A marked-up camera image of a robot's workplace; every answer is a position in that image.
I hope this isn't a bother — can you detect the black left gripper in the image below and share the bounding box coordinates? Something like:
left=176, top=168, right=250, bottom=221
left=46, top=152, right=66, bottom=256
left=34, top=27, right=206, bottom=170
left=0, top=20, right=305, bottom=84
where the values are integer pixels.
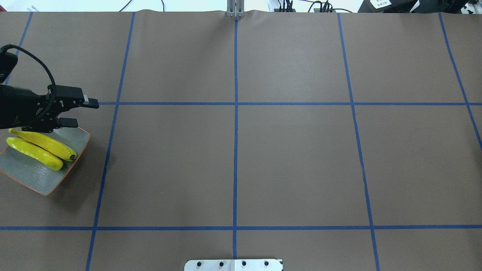
left=0, top=85, right=99, bottom=133

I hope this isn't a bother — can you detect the yellow banana with dark tip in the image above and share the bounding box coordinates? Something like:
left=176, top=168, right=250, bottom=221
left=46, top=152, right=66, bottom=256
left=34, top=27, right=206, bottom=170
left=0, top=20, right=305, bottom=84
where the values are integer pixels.
left=8, top=128, right=78, bottom=162

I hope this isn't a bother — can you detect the greenish yellow banana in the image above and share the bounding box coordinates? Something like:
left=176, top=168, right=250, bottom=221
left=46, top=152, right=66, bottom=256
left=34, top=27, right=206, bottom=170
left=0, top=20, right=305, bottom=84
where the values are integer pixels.
left=6, top=137, right=64, bottom=171

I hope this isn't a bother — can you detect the grey square plate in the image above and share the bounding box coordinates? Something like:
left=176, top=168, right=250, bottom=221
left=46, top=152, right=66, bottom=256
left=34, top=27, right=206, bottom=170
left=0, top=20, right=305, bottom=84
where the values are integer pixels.
left=0, top=128, right=91, bottom=196

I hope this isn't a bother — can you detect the black box with label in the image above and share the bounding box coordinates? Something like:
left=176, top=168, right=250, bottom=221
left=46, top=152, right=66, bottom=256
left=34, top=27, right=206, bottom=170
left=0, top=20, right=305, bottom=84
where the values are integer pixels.
left=357, top=0, right=420, bottom=13

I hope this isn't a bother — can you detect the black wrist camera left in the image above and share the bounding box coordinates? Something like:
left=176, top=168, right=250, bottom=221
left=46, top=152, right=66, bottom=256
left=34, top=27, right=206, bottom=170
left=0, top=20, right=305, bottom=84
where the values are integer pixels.
left=0, top=52, right=18, bottom=84

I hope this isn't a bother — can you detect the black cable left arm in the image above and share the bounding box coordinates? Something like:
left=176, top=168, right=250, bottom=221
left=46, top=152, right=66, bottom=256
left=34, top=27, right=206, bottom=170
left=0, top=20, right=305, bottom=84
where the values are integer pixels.
left=0, top=44, right=57, bottom=121

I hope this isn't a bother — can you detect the aluminium frame post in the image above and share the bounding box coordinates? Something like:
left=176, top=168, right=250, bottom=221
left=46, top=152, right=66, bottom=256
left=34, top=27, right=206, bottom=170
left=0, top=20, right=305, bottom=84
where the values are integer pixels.
left=227, top=0, right=246, bottom=20

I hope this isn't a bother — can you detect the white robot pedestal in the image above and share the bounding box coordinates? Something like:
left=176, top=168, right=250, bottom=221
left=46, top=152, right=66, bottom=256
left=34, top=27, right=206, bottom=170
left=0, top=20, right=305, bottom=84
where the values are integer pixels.
left=184, top=259, right=284, bottom=271

